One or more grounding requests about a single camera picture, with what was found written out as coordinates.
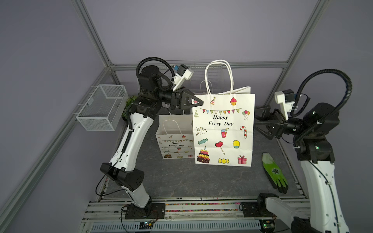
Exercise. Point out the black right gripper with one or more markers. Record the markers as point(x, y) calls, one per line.
point(275, 129)

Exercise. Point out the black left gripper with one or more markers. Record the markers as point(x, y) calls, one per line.
point(182, 98)

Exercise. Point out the large white party paper bag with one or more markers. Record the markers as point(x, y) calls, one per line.
point(223, 126)

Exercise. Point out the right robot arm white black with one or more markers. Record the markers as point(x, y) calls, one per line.
point(314, 152)

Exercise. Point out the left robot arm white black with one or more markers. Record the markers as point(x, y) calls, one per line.
point(122, 167)

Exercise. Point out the small white party paper bag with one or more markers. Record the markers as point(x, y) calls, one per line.
point(175, 136)

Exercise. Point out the green black work glove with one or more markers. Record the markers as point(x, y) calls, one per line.
point(274, 173)

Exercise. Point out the potted plant with pink flower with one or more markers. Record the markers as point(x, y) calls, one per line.
point(129, 102)

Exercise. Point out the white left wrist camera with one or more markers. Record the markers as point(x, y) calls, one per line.
point(183, 73)

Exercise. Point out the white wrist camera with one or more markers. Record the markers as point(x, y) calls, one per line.
point(286, 101)
point(183, 73)

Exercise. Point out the white wire wall shelf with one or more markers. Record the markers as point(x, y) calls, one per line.
point(173, 77)

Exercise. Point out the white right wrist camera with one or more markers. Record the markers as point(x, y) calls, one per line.
point(286, 101)

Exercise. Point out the white wire side basket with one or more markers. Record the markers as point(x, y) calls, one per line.
point(103, 109)

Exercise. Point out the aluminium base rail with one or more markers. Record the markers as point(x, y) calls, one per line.
point(206, 214)

